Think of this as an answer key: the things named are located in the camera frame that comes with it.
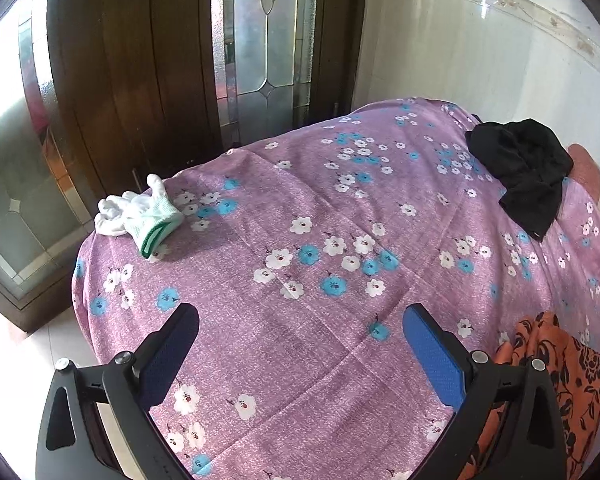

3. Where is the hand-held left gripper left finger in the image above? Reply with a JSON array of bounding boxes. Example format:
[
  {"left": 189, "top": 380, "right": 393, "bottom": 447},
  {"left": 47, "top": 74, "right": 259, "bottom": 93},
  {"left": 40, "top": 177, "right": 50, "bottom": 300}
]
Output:
[{"left": 35, "top": 303, "right": 201, "bottom": 480}]

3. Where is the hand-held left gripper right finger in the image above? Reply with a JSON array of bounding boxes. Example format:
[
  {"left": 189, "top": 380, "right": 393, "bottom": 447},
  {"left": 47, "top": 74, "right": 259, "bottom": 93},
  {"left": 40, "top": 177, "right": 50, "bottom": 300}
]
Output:
[{"left": 402, "top": 303, "right": 568, "bottom": 480}]

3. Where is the orange floral cloth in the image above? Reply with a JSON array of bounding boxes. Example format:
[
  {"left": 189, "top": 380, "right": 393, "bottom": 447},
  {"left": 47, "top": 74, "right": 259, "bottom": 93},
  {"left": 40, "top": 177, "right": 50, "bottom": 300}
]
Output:
[{"left": 462, "top": 311, "right": 600, "bottom": 480}]

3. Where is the white glove with green cuff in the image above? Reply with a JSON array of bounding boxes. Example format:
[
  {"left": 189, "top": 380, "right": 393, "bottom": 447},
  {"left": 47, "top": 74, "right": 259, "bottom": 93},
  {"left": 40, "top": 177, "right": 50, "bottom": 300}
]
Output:
[{"left": 95, "top": 174, "right": 185, "bottom": 261}]

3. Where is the black cloth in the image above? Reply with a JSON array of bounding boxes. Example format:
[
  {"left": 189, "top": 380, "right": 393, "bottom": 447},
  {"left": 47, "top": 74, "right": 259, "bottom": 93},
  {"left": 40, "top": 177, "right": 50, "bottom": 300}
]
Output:
[{"left": 465, "top": 119, "right": 575, "bottom": 242}]

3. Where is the purple floral bedsheet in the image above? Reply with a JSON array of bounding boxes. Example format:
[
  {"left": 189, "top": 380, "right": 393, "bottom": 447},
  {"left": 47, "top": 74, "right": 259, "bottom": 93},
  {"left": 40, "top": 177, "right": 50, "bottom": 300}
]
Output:
[{"left": 71, "top": 97, "right": 600, "bottom": 480}]

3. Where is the pink mattress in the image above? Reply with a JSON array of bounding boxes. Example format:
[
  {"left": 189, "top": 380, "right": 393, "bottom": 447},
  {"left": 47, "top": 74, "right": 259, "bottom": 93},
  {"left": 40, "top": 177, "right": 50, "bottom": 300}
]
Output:
[{"left": 565, "top": 143, "right": 600, "bottom": 208}]

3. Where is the wooden door with glass panels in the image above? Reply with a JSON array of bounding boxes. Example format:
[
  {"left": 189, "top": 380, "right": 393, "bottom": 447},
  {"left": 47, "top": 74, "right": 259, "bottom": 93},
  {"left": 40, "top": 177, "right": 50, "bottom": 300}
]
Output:
[{"left": 0, "top": 0, "right": 371, "bottom": 333}]

